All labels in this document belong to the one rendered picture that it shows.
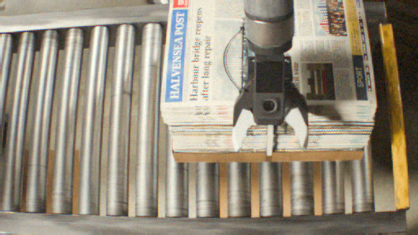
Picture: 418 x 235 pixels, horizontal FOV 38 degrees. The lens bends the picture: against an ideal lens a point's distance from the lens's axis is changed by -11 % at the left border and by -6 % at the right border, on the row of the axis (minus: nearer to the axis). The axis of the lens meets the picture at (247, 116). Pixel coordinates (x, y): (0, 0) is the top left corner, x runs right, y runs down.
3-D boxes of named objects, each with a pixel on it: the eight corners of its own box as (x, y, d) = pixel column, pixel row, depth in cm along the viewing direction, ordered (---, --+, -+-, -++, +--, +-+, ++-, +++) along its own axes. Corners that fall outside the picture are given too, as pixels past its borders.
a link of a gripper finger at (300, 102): (316, 117, 105) (292, 76, 101) (316, 123, 104) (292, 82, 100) (290, 128, 107) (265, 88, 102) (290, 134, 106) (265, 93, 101)
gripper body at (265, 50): (292, 86, 109) (292, 22, 102) (295, 115, 102) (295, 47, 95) (246, 86, 110) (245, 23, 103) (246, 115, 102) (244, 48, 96)
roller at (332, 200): (331, 24, 150) (333, 15, 145) (343, 222, 133) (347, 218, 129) (309, 24, 150) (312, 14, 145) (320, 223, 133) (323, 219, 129)
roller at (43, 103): (64, 33, 150) (59, 24, 145) (48, 222, 134) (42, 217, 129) (46, 35, 150) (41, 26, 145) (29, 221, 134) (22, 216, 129)
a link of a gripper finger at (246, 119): (238, 135, 113) (261, 94, 108) (237, 155, 108) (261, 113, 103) (221, 128, 112) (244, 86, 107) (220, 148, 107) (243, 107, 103)
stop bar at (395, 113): (391, 27, 144) (393, 23, 142) (409, 210, 129) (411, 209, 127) (378, 26, 144) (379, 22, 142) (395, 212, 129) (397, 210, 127)
